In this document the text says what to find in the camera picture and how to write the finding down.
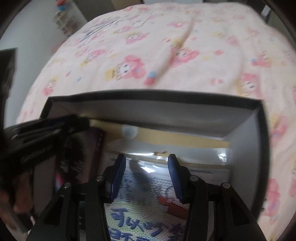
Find pink cartoon print blanket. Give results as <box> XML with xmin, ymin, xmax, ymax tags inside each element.
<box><xmin>17</xmin><ymin>3</ymin><xmax>295</xmax><ymax>240</ymax></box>

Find cartoon print in plastic sleeve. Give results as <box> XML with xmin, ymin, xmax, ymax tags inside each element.
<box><xmin>105</xmin><ymin>157</ymin><xmax>189</xmax><ymax>240</ymax></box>

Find person's left hand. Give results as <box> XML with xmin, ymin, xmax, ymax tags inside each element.
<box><xmin>1</xmin><ymin>172</ymin><xmax>33</xmax><ymax>229</ymax></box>

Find black cardboard storage box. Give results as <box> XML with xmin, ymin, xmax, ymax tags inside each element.
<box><xmin>40</xmin><ymin>89</ymin><xmax>270</xmax><ymax>218</ymax></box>

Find small shelf with trinkets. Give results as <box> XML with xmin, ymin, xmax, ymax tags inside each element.
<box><xmin>53</xmin><ymin>11</ymin><xmax>79</xmax><ymax>37</ymax></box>

